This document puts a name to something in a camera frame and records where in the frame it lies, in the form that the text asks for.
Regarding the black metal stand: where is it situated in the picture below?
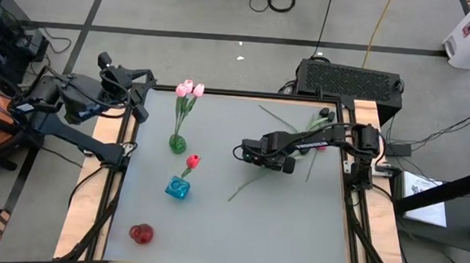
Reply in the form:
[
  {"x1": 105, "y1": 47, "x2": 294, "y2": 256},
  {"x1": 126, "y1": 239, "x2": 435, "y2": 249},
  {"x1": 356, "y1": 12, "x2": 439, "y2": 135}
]
[{"x1": 386, "y1": 158, "x2": 470, "y2": 263}]

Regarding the blue glass vase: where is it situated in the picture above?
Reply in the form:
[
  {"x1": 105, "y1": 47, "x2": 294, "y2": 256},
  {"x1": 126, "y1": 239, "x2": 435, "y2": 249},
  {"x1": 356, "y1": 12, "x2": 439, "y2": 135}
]
[{"x1": 163, "y1": 174, "x2": 193, "y2": 201}]

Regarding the green glass vase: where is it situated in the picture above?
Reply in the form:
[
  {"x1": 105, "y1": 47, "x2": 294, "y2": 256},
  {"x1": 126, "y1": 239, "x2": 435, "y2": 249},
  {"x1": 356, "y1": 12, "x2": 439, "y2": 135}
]
[{"x1": 168, "y1": 133, "x2": 189, "y2": 155}]

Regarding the yellow hanging cable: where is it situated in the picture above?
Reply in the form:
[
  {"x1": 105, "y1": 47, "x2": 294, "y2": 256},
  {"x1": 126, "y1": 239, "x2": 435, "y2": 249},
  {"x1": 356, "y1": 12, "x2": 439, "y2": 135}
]
[{"x1": 362, "y1": 0, "x2": 395, "y2": 71}]

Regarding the black hanging cable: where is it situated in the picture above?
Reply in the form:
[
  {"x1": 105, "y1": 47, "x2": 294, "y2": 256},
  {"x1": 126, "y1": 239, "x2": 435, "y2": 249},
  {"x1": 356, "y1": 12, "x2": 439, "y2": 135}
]
[{"x1": 310, "y1": 0, "x2": 334, "y2": 60}]

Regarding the grey table mat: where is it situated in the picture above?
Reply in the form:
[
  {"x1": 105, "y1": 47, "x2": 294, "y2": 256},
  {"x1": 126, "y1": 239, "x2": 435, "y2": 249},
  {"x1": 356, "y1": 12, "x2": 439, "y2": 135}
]
[{"x1": 103, "y1": 85, "x2": 363, "y2": 263}]

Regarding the coiled black cable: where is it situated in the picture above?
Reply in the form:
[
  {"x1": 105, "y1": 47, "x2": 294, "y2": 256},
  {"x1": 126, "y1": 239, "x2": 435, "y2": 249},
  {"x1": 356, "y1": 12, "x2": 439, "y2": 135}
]
[{"x1": 266, "y1": 0, "x2": 297, "y2": 15}]

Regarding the black perforated computer case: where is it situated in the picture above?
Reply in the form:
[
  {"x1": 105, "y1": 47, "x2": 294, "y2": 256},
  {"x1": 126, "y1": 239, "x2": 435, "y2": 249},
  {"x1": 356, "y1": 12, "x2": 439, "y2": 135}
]
[{"x1": 292, "y1": 56, "x2": 406, "y2": 128}]

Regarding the black artificial tulip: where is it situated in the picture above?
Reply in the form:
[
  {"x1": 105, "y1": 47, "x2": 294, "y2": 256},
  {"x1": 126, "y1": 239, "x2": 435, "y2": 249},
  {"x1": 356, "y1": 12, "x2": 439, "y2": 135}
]
[
  {"x1": 307, "y1": 105, "x2": 331, "y2": 135},
  {"x1": 305, "y1": 108, "x2": 338, "y2": 185}
]

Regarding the white paper booklet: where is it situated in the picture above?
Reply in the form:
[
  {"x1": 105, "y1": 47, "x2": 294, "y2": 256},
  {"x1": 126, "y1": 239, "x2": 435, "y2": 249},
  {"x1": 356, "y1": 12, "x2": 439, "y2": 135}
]
[{"x1": 398, "y1": 170, "x2": 452, "y2": 228}]

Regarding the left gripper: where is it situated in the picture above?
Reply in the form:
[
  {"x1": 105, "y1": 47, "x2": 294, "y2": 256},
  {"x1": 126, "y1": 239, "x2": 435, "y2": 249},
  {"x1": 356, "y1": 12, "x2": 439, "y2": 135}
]
[{"x1": 94, "y1": 50, "x2": 153, "y2": 123}]

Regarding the black equipment case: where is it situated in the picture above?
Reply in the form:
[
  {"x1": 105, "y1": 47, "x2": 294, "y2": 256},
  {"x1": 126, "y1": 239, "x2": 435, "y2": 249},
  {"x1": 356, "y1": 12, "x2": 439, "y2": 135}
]
[{"x1": 0, "y1": 0, "x2": 54, "y2": 88}]

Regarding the black aluminium table frame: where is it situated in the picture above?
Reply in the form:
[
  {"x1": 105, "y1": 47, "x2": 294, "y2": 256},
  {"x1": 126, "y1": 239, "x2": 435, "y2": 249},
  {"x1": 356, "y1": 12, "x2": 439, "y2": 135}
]
[{"x1": 59, "y1": 64, "x2": 424, "y2": 263}]

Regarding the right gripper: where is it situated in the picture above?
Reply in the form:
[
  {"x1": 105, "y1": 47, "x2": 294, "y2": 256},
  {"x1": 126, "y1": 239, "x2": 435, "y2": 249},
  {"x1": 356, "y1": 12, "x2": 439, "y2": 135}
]
[{"x1": 238, "y1": 136, "x2": 299, "y2": 175}]

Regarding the red glass vase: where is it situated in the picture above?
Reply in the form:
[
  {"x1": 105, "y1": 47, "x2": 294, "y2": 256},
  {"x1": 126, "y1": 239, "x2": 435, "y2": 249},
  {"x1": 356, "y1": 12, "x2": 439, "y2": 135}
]
[{"x1": 127, "y1": 222, "x2": 156, "y2": 246}]

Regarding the pink artificial tulip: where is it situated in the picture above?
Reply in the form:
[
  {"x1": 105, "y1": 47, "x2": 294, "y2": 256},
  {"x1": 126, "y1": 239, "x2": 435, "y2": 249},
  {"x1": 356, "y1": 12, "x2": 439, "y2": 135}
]
[
  {"x1": 178, "y1": 78, "x2": 195, "y2": 140},
  {"x1": 178, "y1": 81, "x2": 207, "y2": 141},
  {"x1": 170, "y1": 83, "x2": 189, "y2": 140}
]

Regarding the black power brick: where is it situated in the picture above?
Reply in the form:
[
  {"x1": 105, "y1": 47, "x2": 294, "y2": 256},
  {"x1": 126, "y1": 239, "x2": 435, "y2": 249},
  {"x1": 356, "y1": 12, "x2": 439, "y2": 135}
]
[{"x1": 383, "y1": 141, "x2": 413, "y2": 159}]

